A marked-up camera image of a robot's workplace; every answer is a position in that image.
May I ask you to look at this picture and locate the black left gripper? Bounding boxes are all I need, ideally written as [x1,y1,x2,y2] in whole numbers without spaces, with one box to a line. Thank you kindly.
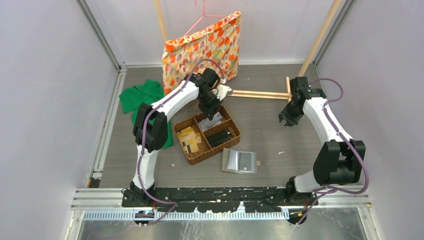
[198,91,224,120]

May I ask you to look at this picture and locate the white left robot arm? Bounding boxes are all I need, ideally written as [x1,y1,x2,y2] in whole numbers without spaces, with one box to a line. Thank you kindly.
[129,68,223,207]

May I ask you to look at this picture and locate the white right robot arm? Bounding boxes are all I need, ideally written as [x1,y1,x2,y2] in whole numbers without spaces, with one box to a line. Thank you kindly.
[278,76,366,205]

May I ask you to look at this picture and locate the silver VIP card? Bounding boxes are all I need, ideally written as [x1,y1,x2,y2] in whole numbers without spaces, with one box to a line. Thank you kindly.
[198,112,223,132]

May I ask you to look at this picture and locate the black cards in basket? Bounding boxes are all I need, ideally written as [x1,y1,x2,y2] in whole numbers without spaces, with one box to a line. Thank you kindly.
[206,129,233,148]

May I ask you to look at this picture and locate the gold cards in basket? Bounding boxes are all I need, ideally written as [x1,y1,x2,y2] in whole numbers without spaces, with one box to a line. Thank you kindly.
[176,126,202,154]

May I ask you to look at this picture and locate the dark card in holder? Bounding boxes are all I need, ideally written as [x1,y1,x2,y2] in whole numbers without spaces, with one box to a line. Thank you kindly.
[238,151,255,173]

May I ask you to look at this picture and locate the wooden rack stand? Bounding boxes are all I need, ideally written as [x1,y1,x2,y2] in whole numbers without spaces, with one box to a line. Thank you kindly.
[153,0,347,103]

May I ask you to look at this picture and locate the brown wicker basket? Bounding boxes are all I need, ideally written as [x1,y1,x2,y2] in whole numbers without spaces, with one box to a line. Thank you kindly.
[173,105,241,165]

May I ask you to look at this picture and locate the green cloth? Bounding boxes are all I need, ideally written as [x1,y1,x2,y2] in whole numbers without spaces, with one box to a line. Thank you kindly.
[118,79,174,150]

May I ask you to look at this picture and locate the floral orange fabric bag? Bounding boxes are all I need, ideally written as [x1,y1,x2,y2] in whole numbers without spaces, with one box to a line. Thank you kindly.
[161,11,242,95]

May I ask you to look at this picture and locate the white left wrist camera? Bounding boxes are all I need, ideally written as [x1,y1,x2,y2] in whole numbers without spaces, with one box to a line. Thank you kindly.
[216,84,233,101]

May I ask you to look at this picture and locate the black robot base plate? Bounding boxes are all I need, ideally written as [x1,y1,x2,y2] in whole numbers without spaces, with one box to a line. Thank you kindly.
[121,186,315,213]

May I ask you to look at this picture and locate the pink wire hanger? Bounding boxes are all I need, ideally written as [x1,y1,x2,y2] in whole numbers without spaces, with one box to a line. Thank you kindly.
[181,0,227,38]

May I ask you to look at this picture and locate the perforated metal rail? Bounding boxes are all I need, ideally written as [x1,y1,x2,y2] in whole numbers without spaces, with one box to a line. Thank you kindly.
[82,209,290,221]

